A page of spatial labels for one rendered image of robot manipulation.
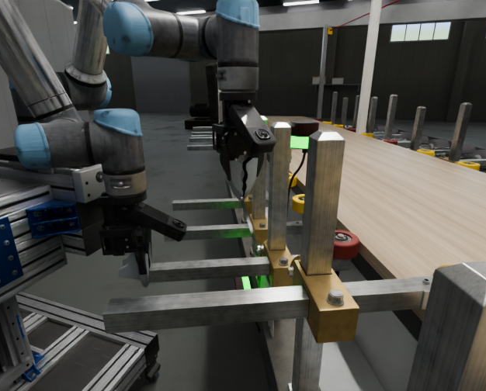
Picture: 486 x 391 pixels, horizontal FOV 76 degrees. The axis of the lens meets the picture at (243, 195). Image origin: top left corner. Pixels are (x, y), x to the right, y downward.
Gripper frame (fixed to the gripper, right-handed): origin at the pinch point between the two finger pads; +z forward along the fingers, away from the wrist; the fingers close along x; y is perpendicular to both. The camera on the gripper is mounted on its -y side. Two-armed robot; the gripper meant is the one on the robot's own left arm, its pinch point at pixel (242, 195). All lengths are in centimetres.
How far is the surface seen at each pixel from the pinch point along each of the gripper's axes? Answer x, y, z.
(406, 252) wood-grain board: -27.6, -18.8, 10.6
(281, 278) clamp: -4.7, -8.3, 16.3
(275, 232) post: -7.4, -1.5, 9.3
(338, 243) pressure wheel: -17.0, -10.8, 10.0
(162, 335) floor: 6, 79, 101
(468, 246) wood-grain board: -41.6, -22.9, 10.6
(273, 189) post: -6.6, -1.2, -0.6
